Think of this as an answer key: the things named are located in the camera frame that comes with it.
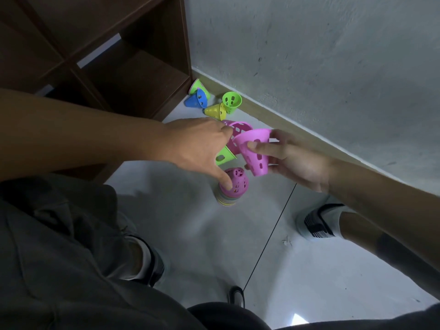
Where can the person's right hand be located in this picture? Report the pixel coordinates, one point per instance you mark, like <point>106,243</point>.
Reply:
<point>302,166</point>

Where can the green perforated plastic cone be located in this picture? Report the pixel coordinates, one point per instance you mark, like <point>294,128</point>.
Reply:
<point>196,86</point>
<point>232,101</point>
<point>225,157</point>

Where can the brown wooden shelf unit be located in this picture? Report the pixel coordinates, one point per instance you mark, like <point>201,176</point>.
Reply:
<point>130,75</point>

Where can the black shirt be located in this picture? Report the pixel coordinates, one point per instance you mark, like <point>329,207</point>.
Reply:
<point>227,317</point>

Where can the blue perforated plastic cone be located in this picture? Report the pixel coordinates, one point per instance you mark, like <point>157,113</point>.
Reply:
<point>195,100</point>

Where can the stack of colourful plastic cones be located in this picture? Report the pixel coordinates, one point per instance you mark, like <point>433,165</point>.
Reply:
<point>237,187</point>

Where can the person's left forearm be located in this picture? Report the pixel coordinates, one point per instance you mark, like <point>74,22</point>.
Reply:
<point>79,133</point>

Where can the person's right leg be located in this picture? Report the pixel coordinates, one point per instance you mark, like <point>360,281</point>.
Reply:
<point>364,233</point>

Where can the person's right forearm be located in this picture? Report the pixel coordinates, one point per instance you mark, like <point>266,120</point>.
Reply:
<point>381,206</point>

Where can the person's right thumb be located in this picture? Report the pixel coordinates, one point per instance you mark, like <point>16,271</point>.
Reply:
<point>264,148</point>

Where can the grey trousers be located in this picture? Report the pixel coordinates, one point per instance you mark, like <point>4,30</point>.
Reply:
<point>58,257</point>

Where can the white black sneaker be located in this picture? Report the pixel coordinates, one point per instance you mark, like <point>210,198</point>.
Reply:
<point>314,225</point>
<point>158,268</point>

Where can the person's left hand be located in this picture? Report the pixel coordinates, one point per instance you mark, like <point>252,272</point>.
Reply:
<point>192,144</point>

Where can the pink perforated plastic cone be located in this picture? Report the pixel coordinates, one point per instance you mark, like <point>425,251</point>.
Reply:
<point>252,140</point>
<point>240,127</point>

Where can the person's left thumb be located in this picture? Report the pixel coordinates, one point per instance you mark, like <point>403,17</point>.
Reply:
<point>218,175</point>

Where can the yellow perforated plastic cone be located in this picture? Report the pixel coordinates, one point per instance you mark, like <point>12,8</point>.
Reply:
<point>215,111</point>

